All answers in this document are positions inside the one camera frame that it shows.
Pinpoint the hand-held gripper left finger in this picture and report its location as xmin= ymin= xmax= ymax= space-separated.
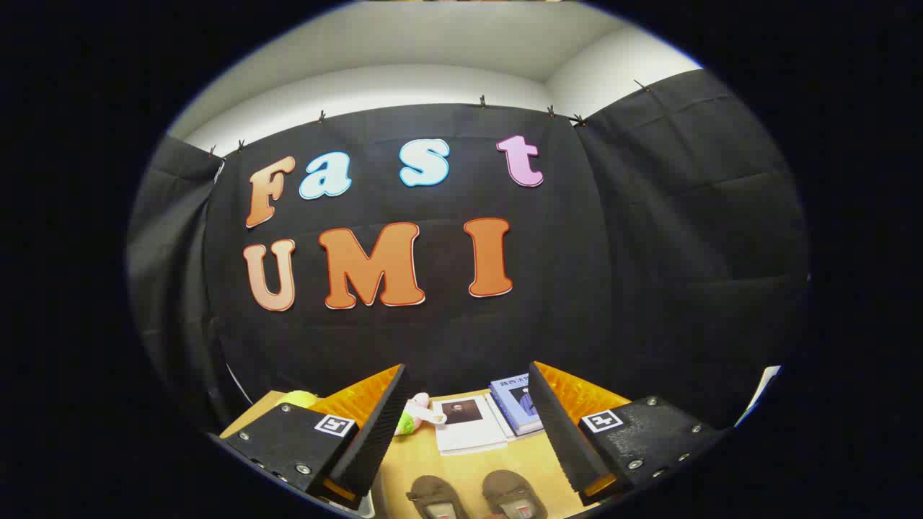
xmin=208 ymin=363 xmax=409 ymax=503

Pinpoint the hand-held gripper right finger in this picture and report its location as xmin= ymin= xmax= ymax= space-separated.
xmin=528 ymin=360 xmax=728 ymax=507

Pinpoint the brown suede shoe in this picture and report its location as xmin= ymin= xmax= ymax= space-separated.
xmin=482 ymin=470 xmax=547 ymax=519
xmin=406 ymin=474 xmax=469 ymax=519

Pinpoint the green and pink plush toy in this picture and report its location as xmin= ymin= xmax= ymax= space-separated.
xmin=394 ymin=392 xmax=448 ymax=437

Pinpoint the blue book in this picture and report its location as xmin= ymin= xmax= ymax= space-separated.
xmin=489 ymin=373 xmax=545 ymax=437

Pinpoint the white portrait book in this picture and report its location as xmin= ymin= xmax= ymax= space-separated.
xmin=431 ymin=394 xmax=509 ymax=456

